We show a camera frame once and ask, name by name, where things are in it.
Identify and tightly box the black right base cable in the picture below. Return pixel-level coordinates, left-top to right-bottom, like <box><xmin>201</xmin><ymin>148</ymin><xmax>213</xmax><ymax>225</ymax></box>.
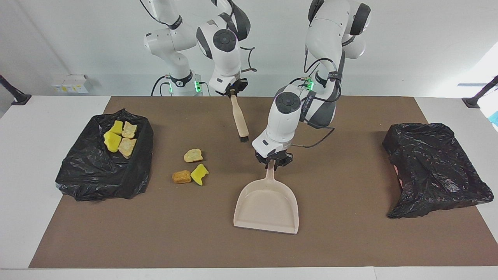
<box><xmin>151</xmin><ymin>75</ymin><xmax>172</xmax><ymax>96</ymax></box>

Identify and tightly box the black trash bag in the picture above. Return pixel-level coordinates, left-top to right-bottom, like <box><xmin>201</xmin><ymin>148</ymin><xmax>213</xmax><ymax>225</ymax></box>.
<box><xmin>55</xmin><ymin>108</ymin><xmax>154</xmax><ymax>201</ymax></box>
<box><xmin>382</xmin><ymin>122</ymin><xmax>494</xmax><ymax>219</ymax></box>

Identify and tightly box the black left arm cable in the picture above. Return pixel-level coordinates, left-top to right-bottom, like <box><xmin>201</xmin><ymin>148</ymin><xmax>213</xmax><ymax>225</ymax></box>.
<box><xmin>291</xmin><ymin>58</ymin><xmax>344</xmax><ymax>149</ymax></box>

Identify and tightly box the brown round bun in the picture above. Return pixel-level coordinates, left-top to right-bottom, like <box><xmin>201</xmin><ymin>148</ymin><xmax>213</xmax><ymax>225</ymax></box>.
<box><xmin>172</xmin><ymin>170</ymin><xmax>192</xmax><ymax>184</ymax></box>

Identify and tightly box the brown table mat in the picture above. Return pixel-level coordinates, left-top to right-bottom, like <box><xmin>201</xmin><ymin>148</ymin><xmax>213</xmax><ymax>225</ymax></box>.
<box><xmin>28</xmin><ymin>96</ymin><xmax>498</xmax><ymax>269</ymax></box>

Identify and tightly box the beige plastic dustpan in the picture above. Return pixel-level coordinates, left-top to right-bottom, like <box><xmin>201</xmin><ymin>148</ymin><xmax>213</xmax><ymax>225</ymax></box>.
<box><xmin>233</xmin><ymin>163</ymin><xmax>300</xmax><ymax>235</ymax></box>

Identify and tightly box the white power strip box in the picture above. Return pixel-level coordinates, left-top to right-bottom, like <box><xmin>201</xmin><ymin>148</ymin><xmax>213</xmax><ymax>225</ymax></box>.
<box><xmin>52</xmin><ymin>75</ymin><xmax>93</xmax><ymax>94</ymax></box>

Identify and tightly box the yellow green sponge piece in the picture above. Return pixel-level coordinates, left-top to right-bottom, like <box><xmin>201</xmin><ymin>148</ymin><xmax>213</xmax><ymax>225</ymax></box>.
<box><xmin>103</xmin><ymin>132</ymin><xmax>122</xmax><ymax>153</ymax></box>
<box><xmin>190</xmin><ymin>163</ymin><xmax>209</xmax><ymax>186</ymax></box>

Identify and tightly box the beige hand brush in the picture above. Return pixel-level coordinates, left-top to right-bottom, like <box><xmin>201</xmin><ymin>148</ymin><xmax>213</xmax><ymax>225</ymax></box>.
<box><xmin>230</xmin><ymin>93</ymin><xmax>250</xmax><ymax>142</ymax></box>

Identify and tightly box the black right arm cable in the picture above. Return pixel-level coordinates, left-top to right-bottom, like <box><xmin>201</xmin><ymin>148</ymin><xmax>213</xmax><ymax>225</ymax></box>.
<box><xmin>139</xmin><ymin>0</ymin><xmax>257</xmax><ymax>73</ymax></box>

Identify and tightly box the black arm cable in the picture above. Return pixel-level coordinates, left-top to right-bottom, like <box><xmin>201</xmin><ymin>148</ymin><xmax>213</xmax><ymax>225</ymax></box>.
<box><xmin>291</xmin><ymin>58</ymin><xmax>344</xmax><ymax>149</ymax></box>
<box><xmin>139</xmin><ymin>0</ymin><xmax>257</xmax><ymax>73</ymax></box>

